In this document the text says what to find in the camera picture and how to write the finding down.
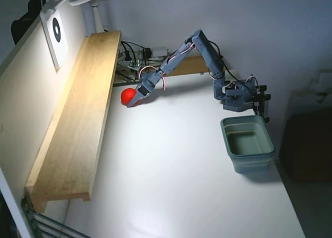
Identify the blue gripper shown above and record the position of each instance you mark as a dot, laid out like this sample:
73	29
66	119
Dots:
140	93

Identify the red ball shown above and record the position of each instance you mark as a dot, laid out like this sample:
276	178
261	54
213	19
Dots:
126	95

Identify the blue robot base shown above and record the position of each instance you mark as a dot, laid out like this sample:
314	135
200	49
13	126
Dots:
238	92

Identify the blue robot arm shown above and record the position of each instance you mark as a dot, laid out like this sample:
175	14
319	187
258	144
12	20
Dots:
210	56

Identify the grey collapsible container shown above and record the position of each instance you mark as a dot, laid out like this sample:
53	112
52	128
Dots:
249	162

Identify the white power strip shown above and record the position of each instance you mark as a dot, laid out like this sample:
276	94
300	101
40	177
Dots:
154	58

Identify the black power plug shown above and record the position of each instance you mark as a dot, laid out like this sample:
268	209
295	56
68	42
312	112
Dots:
147	52
127	57

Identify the grey adapter box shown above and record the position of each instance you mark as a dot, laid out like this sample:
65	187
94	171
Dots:
159	50

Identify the wooden back plank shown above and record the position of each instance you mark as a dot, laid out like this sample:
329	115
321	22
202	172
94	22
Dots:
192	67

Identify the long wooden shelf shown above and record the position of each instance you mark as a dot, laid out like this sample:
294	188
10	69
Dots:
77	118

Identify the white lamp pole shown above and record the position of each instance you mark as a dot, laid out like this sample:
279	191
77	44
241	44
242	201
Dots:
97	17

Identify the cream partition panel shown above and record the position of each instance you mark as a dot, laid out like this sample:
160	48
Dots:
26	105

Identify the black table clamp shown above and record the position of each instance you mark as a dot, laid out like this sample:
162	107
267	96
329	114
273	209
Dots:
262	105

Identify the dark case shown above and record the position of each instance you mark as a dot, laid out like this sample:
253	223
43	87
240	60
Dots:
311	150

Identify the metal shelf support frame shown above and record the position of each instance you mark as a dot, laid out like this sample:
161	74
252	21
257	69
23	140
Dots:
124	76

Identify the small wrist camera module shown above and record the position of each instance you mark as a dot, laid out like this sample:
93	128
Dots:
134	66

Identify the grey metal frame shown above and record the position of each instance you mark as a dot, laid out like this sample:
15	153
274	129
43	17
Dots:
52	223

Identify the white wall pipe fitting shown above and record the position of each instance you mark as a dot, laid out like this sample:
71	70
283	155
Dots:
324	78

